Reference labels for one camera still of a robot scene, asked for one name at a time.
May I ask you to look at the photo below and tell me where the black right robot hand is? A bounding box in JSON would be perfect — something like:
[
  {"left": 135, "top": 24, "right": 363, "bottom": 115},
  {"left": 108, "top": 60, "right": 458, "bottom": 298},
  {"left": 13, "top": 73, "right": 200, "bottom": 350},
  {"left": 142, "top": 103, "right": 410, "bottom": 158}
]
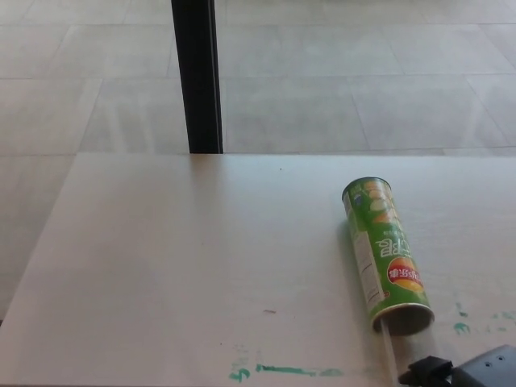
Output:
[{"left": 397, "top": 344, "right": 516, "bottom": 387}]

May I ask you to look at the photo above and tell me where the black vertical post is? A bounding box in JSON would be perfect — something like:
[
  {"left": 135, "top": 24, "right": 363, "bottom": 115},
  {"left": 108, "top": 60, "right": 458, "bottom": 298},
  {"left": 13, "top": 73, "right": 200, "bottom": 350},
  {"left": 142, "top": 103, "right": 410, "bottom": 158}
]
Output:
[{"left": 170, "top": 0, "right": 224, "bottom": 156}]

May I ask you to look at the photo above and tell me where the green cylindrical chips can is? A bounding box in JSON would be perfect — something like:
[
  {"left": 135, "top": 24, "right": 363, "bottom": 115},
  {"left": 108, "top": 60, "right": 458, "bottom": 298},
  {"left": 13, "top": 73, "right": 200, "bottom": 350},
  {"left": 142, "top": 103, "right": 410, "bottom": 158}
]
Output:
[{"left": 341, "top": 175, "right": 436, "bottom": 337}]

